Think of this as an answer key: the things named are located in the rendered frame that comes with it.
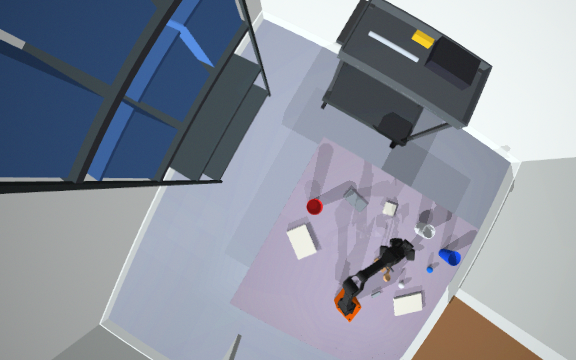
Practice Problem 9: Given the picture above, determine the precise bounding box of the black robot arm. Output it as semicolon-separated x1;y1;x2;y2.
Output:
337;238;414;316

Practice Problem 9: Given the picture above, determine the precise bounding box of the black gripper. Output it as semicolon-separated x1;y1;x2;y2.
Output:
379;246;415;261

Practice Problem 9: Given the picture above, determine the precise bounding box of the red plastic cup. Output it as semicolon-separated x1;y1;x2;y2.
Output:
307;199;323;215

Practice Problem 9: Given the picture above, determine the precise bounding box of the blue cup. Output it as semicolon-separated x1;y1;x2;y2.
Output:
439;249;461;266

